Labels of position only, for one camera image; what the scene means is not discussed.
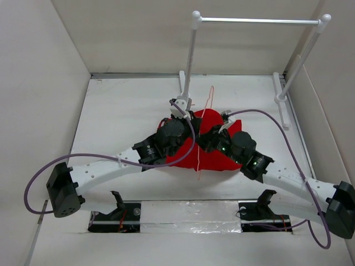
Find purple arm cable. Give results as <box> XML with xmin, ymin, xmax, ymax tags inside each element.
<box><xmin>226</xmin><ymin>108</ymin><xmax>332</xmax><ymax>249</ymax></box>
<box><xmin>23</xmin><ymin>101</ymin><xmax>197</xmax><ymax>216</ymax></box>

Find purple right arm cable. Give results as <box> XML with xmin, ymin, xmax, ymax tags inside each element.
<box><xmin>226</xmin><ymin>108</ymin><xmax>332</xmax><ymax>249</ymax></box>

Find white metal clothes rack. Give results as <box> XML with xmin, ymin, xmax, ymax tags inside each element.
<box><xmin>179</xmin><ymin>10</ymin><xmax>332</xmax><ymax>130</ymax></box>

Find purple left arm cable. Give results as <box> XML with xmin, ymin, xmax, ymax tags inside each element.
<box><xmin>23</xmin><ymin>101</ymin><xmax>197</xmax><ymax>216</ymax></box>

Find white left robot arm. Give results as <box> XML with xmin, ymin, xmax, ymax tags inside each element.
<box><xmin>46</xmin><ymin>117</ymin><xmax>201</xmax><ymax>220</ymax></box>

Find pink wire hanger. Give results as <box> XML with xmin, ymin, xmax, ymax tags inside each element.
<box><xmin>194</xmin><ymin>85</ymin><xmax>216</xmax><ymax>180</ymax></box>

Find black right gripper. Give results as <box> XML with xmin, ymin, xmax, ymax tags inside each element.
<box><xmin>192</xmin><ymin>124</ymin><xmax>243</xmax><ymax>165</ymax></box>

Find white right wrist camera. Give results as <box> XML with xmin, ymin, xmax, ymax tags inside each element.
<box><xmin>220</xmin><ymin>110</ymin><xmax>236</xmax><ymax>131</ymax></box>

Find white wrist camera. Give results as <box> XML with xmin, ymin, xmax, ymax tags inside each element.
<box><xmin>220</xmin><ymin>110</ymin><xmax>236</xmax><ymax>131</ymax></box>
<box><xmin>169</xmin><ymin>96</ymin><xmax>192</xmax><ymax>120</ymax></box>

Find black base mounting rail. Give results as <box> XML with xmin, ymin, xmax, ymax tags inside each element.
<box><xmin>88</xmin><ymin>199</ymin><xmax>291</xmax><ymax>233</ymax></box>

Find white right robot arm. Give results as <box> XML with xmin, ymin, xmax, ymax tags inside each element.
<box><xmin>197</xmin><ymin>126</ymin><xmax>354</xmax><ymax>239</ymax></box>

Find red trousers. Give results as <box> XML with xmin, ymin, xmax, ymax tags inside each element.
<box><xmin>158</xmin><ymin>108</ymin><xmax>242</xmax><ymax>171</ymax></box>

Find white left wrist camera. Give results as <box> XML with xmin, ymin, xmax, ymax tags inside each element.
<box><xmin>169</xmin><ymin>96</ymin><xmax>192</xmax><ymax>120</ymax></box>

